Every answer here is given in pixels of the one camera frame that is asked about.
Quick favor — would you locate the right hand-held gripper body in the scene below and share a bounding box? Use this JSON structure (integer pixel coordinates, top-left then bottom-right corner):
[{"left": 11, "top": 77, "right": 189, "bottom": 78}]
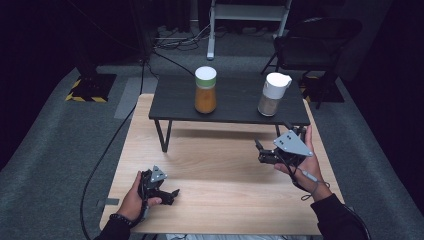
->
[{"left": 261, "top": 124, "right": 315, "bottom": 168}]

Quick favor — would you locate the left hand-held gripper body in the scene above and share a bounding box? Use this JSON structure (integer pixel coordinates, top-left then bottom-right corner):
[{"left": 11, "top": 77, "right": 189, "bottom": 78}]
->
[{"left": 137, "top": 165, "right": 169, "bottom": 205}]

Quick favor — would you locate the black raised shelf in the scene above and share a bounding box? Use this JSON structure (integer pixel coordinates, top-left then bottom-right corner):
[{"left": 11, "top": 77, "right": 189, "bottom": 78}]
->
[{"left": 148, "top": 74, "right": 312, "bottom": 154}]

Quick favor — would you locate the clear jar with white lid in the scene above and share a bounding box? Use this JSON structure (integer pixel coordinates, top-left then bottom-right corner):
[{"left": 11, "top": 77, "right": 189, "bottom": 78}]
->
[{"left": 256, "top": 71, "right": 293, "bottom": 118}]

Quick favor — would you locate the orange jar with green-banded lid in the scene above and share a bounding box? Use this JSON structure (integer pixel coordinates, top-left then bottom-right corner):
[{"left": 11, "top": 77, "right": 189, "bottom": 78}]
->
[{"left": 194, "top": 65, "right": 218, "bottom": 115}]

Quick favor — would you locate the person's left hand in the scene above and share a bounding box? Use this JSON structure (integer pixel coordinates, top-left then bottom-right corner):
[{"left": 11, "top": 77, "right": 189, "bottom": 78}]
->
[{"left": 116, "top": 170, "right": 164, "bottom": 222}]

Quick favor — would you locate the person's right hand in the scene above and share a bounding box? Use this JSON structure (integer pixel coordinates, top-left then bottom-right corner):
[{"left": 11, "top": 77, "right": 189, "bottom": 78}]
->
[{"left": 273, "top": 124, "right": 333, "bottom": 203}]

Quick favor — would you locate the grey tape strip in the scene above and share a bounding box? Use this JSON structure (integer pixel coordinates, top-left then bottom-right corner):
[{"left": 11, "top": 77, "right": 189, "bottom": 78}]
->
[{"left": 96, "top": 197, "right": 120, "bottom": 208}]

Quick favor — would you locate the black yellow-striped stand base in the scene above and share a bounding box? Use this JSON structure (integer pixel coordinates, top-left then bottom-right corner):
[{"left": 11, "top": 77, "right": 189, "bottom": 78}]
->
[
  {"left": 64, "top": 66, "right": 118, "bottom": 104},
  {"left": 299, "top": 75, "right": 345, "bottom": 110}
]

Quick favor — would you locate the grey floor mat strip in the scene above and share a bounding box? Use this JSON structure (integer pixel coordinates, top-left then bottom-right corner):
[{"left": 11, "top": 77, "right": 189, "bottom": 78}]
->
[{"left": 113, "top": 77, "right": 159, "bottom": 120}]

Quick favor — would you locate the black folding chair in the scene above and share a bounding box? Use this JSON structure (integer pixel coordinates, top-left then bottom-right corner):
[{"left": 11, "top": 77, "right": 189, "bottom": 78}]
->
[{"left": 260, "top": 17, "right": 364, "bottom": 81}]

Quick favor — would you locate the grey wrist strap cord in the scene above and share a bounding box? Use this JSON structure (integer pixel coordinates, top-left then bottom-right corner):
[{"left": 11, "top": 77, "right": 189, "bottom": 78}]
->
[{"left": 291, "top": 166, "right": 332, "bottom": 202}]

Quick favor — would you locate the black beaded bracelet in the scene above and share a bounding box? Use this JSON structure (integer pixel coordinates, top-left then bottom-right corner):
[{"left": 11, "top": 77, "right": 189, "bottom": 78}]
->
[{"left": 108, "top": 213, "right": 135, "bottom": 229}]

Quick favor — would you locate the long black floor cable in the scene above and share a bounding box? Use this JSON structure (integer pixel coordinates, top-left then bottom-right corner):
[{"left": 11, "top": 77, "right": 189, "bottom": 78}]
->
[{"left": 78, "top": 59, "right": 148, "bottom": 240}]

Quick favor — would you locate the thin black floor cable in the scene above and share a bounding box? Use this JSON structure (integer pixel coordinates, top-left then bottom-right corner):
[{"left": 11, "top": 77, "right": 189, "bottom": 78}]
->
[{"left": 151, "top": 49, "right": 196, "bottom": 77}]

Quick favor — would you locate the bundle of floor cables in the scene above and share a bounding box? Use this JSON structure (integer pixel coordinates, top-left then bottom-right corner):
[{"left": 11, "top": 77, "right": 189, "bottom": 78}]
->
[{"left": 153, "top": 23, "right": 212, "bottom": 52}]

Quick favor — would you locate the white metal stand frame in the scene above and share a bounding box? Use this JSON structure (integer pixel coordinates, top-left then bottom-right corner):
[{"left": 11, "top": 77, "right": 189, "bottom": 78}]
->
[{"left": 206, "top": 0, "right": 293, "bottom": 61}]

